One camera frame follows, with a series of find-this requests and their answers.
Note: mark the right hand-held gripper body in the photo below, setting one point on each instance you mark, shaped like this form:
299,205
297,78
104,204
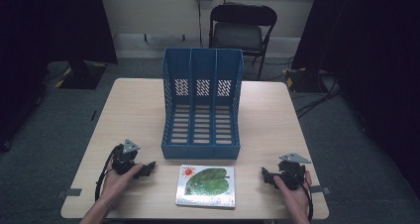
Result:
292,176

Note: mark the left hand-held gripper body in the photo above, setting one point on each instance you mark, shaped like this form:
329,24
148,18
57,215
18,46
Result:
123,159

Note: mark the green leaf picture book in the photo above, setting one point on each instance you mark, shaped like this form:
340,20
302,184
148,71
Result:
206,186

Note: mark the blue file rack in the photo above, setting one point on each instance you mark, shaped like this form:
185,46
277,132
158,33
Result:
201,118

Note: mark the person's right hand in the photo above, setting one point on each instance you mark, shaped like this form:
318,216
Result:
294,197

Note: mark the person's left hand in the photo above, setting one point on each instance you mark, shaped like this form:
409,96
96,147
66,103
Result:
115,184

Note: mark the grey tape strip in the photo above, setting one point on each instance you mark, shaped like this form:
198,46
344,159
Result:
319,189
71,192

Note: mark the black stand base striped tape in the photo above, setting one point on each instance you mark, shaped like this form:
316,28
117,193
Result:
82,77
302,80

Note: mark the black curtain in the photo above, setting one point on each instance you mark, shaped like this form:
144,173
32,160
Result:
49,35
373,68

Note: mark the black folding chair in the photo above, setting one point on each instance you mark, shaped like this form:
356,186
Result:
242,32

